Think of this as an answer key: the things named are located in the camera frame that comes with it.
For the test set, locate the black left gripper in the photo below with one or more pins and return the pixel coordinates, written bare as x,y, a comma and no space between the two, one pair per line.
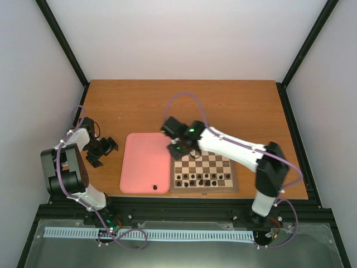
109,143

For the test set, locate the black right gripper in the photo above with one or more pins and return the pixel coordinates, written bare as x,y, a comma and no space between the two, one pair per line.
175,156

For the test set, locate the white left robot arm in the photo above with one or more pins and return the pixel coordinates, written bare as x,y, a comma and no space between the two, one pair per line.
65,173

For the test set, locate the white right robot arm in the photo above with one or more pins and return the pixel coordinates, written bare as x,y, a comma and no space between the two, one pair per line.
266,161

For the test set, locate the left controller board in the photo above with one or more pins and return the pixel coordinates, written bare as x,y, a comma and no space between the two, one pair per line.
113,224

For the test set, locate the controller board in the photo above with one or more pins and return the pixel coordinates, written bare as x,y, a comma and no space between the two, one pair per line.
113,224
267,237

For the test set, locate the right controller board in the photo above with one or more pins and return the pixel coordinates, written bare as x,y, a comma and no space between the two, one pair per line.
267,237

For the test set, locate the wooden chessboard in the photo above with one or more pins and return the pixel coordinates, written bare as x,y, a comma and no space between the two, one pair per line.
208,163

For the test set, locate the pink plastic tray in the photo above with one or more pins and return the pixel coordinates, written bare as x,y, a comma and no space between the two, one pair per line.
146,162

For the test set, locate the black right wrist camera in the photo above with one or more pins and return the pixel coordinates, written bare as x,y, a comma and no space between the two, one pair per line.
173,128

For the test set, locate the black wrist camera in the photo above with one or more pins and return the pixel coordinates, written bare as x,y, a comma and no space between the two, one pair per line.
90,125
173,128

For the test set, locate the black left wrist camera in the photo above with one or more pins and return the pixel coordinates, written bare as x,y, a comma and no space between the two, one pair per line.
90,125

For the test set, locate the black aluminium frame rail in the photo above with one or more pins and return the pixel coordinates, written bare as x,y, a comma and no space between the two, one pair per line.
134,210

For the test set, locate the light blue cable duct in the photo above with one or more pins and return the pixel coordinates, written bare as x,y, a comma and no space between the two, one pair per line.
155,235

